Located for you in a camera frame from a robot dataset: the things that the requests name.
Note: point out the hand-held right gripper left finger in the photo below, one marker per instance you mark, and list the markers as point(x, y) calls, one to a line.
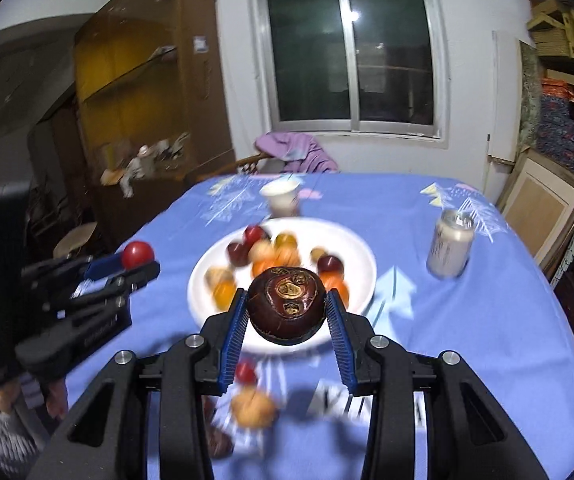
point(234, 330)

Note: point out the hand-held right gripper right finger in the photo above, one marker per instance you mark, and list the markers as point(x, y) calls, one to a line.
point(339, 335)

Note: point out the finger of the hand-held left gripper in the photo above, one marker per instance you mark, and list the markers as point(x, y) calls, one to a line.
point(137, 275)
point(102, 266)

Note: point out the yellow cherry tomato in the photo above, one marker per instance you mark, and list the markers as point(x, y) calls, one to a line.
point(224, 295)
point(285, 241)

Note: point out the small tangerine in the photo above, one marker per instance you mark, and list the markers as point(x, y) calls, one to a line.
point(338, 287)

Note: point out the large round loquat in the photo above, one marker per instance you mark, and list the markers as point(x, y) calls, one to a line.
point(219, 276)

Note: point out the white oval plate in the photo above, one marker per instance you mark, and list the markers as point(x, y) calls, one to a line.
point(357, 270)

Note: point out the dark red plum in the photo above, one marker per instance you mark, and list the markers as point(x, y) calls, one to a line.
point(330, 263)
point(238, 254)

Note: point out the large tangerine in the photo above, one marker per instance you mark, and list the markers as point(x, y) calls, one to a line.
point(267, 263)

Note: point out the spotted loquat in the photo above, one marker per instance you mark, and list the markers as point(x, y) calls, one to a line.
point(253, 407)

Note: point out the smooth loquat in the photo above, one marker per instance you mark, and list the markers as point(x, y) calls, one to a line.
point(262, 250)
point(318, 253)

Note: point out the person's left hand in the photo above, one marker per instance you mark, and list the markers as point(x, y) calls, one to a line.
point(57, 402)

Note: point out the beige stool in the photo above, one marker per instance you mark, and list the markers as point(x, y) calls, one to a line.
point(74, 240)

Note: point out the crumpled white cloth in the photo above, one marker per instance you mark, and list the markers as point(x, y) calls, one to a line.
point(132, 170)

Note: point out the blue printed tablecloth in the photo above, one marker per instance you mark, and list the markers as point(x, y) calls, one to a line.
point(467, 335)

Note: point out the white paper cup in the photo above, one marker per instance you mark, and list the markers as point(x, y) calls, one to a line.
point(281, 197)

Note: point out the white drink can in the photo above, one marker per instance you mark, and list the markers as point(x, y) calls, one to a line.
point(449, 245)

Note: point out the wooden chair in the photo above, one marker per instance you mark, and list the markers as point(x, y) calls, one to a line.
point(239, 162)

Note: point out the wooden glass display cabinet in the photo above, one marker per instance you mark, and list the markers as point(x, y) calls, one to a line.
point(142, 85)

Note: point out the purple cloth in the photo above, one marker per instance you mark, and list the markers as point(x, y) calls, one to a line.
point(297, 150)

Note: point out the white square label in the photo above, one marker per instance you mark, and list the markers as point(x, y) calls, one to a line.
point(201, 44)

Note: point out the sliding glass window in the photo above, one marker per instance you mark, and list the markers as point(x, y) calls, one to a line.
point(354, 55)

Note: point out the white leaning board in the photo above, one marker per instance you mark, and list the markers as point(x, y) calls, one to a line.
point(504, 95)

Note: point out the marbled leaning panel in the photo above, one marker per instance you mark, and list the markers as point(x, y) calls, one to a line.
point(529, 95)

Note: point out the wooden picture frame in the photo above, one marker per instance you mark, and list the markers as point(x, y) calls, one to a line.
point(542, 205)

